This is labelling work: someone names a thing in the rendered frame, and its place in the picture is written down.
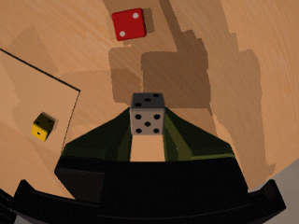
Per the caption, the white die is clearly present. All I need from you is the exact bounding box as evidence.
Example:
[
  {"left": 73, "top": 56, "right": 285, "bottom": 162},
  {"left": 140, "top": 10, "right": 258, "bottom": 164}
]
[{"left": 129, "top": 92, "right": 166, "bottom": 135}]

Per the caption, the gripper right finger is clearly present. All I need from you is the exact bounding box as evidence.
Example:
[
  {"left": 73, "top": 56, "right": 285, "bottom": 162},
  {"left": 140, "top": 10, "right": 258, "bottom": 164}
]
[{"left": 163, "top": 107, "right": 235, "bottom": 161}]

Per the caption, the red die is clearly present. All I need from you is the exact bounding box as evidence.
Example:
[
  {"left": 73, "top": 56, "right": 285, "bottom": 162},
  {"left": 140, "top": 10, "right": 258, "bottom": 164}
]
[{"left": 112, "top": 8, "right": 147, "bottom": 41}]

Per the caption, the yellow die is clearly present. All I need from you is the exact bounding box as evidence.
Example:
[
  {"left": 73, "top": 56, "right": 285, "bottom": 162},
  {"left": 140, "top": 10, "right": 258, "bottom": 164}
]
[{"left": 31, "top": 114, "right": 54, "bottom": 142}]

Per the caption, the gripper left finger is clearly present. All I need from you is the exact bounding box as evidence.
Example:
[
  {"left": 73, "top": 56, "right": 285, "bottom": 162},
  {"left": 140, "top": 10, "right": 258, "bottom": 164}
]
[{"left": 60, "top": 106, "right": 133, "bottom": 161}]

